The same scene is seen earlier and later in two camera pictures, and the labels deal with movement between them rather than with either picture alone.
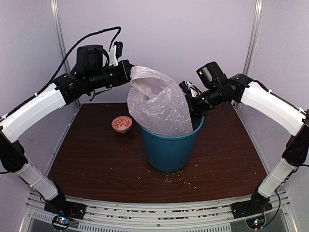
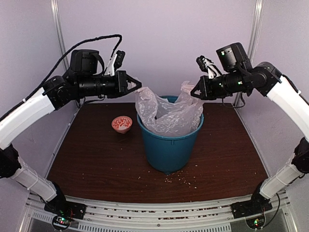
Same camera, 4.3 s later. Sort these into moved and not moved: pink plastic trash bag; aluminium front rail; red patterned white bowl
Moved: pink plastic trash bag
Not moved: red patterned white bowl; aluminium front rail
